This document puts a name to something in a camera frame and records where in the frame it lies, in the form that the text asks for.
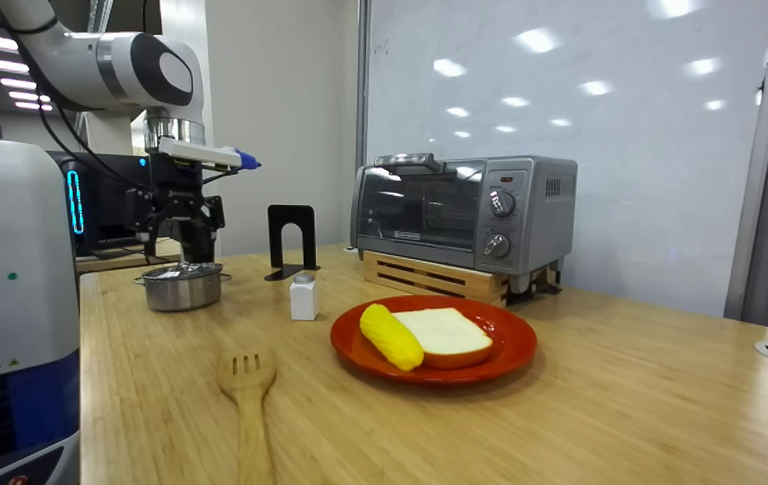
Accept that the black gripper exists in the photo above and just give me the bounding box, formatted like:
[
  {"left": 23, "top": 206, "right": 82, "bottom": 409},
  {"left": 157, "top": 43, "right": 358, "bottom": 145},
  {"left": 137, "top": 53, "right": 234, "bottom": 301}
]
[{"left": 128, "top": 165, "right": 229, "bottom": 268}]

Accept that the silver pot lid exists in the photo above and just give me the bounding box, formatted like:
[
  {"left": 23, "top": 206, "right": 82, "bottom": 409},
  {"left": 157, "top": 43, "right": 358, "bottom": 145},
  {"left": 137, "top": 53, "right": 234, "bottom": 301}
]
[{"left": 141, "top": 258, "right": 226, "bottom": 278}]

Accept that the silver metal pot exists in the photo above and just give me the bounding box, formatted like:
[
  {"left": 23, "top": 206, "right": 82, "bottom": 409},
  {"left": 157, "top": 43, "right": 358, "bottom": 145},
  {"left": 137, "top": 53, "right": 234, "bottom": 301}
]
[{"left": 136, "top": 258, "right": 229, "bottom": 315}]

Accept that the black box with blue light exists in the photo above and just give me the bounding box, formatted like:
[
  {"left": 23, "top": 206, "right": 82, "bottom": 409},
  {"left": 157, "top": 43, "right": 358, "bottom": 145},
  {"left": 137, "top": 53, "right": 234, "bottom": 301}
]
[{"left": 47, "top": 148, "right": 160, "bottom": 258}]

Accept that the light wooden side desk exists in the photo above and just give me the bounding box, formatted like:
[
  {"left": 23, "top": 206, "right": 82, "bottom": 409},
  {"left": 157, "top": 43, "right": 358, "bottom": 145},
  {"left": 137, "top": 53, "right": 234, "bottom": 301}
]
[{"left": 74, "top": 235, "right": 187, "bottom": 278}]

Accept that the black metal bookend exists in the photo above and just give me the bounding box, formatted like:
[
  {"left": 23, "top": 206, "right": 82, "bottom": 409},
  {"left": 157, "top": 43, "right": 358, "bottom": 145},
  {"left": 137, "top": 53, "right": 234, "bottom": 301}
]
[{"left": 262, "top": 202, "right": 322, "bottom": 284}]

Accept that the white salt shaker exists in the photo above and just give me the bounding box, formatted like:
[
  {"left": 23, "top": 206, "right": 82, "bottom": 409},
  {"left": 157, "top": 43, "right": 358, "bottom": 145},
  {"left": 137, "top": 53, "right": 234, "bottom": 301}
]
[{"left": 289, "top": 269, "right": 322, "bottom": 323}]

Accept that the wooden slotted spatula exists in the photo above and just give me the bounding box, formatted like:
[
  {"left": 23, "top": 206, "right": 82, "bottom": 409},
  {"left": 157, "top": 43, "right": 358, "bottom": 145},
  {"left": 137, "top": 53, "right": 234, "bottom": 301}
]
[{"left": 217, "top": 349, "right": 281, "bottom": 485}]

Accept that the yellow corn cob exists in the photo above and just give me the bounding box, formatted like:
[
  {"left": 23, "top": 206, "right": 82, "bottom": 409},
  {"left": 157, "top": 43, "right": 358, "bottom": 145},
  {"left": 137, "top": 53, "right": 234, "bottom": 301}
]
[{"left": 358, "top": 301, "right": 427, "bottom": 375}]

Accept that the wooden slatted stand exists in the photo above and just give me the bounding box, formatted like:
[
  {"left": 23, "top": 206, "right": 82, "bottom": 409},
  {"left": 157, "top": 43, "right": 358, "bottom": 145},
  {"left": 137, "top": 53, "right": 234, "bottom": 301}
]
[{"left": 358, "top": 247, "right": 566, "bottom": 311}]

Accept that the silver toaster oven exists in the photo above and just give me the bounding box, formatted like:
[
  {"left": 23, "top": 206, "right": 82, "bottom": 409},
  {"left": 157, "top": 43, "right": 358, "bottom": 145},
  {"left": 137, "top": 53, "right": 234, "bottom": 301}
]
[{"left": 347, "top": 153, "right": 580, "bottom": 300}]

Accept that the white bread slice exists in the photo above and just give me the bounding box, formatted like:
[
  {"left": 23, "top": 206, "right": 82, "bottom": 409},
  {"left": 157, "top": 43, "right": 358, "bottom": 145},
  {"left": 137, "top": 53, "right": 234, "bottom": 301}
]
[{"left": 390, "top": 307, "right": 497, "bottom": 366}]

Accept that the red round plate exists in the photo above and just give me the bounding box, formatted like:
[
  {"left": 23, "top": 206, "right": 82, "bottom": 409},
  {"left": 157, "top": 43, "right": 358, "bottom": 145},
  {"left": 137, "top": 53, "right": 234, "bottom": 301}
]
[{"left": 328, "top": 293, "right": 539, "bottom": 390}]

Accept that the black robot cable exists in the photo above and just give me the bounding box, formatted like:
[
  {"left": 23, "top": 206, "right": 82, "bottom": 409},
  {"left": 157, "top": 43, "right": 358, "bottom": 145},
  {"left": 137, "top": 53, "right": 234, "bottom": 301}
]
[{"left": 4, "top": 16, "right": 148, "bottom": 195}]

